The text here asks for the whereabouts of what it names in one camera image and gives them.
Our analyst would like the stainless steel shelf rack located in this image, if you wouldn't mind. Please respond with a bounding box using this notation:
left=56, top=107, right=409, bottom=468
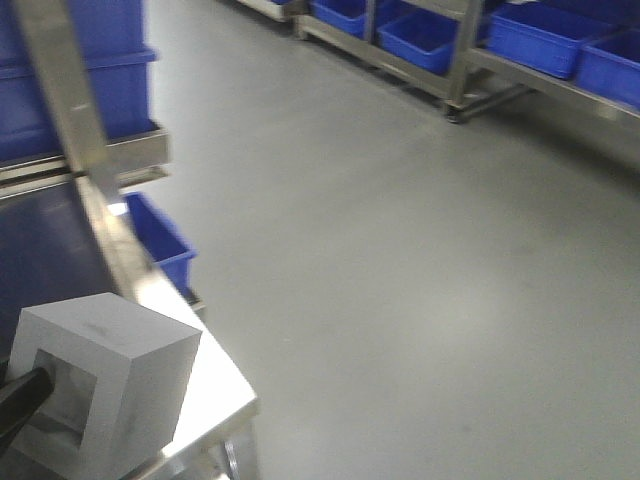
left=0, top=0, right=170, bottom=201

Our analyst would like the blue bin right on shelf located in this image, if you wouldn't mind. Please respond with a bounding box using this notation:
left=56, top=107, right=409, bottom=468
left=1, top=1, right=156, bottom=163

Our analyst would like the blue bin on distant rack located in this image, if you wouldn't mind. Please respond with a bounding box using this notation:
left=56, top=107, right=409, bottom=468
left=575, top=28, right=639, bottom=109
left=310, top=0, right=381, bottom=41
left=377, top=9, right=460, bottom=75
left=487, top=2, right=614, bottom=80

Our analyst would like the blue bin under table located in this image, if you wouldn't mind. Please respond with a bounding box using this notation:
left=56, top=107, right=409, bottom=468
left=124, top=192, right=198, bottom=295

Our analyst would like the gray hollow cube base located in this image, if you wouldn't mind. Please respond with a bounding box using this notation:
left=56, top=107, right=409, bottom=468
left=3, top=293, right=201, bottom=479

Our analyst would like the distant steel shelf rack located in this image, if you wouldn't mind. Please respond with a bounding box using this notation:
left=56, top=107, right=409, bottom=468
left=242, top=1, right=639, bottom=128

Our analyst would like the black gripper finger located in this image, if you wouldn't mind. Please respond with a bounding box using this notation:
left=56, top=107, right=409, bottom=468
left=1, top=367, right=54, bottom=453

